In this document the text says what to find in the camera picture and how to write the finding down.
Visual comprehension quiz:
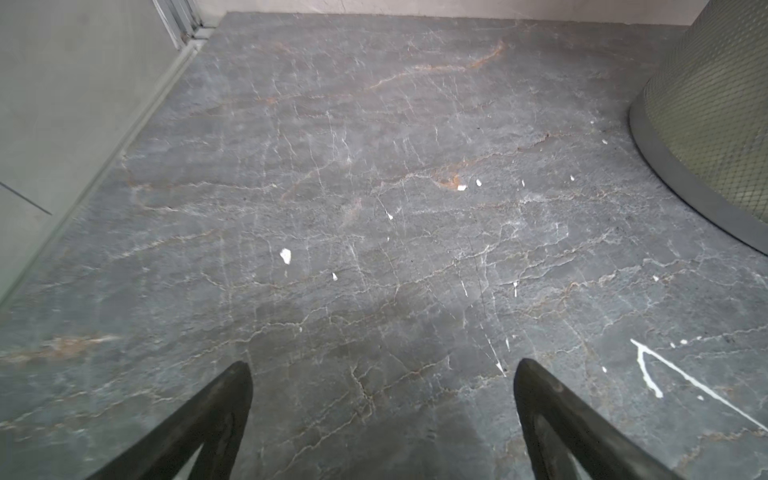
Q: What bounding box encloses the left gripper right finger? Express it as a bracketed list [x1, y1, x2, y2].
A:
[513, 358, 679, 479]

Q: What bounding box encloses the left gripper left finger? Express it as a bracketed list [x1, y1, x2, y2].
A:
[90, 361, 253, 479]

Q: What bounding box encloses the mesh bin with green bag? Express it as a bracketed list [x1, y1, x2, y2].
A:
[629, 1, 767, 253]

